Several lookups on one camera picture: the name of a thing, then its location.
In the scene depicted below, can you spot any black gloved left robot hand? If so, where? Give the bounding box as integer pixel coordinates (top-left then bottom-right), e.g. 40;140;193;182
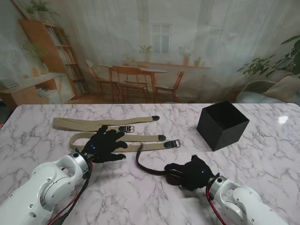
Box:
82;125;128;164

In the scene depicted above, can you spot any dark brown woven belt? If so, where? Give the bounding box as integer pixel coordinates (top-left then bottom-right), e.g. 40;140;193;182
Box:
135;144;186;186

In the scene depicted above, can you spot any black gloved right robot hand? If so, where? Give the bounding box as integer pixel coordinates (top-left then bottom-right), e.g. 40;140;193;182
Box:
164;154;220;192

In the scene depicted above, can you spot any printed room scene backdrop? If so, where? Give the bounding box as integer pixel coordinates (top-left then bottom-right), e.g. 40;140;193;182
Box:
0;0;300;105

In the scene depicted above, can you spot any black open storage box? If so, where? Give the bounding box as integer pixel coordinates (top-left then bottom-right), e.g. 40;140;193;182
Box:
196;100;250;152

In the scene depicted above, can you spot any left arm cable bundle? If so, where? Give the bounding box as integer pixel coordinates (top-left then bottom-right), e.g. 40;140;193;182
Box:
49;161;94;225

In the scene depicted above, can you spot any beige woven belt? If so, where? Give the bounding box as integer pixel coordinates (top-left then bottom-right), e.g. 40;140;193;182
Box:
52;115;160;133
69;132;182;153

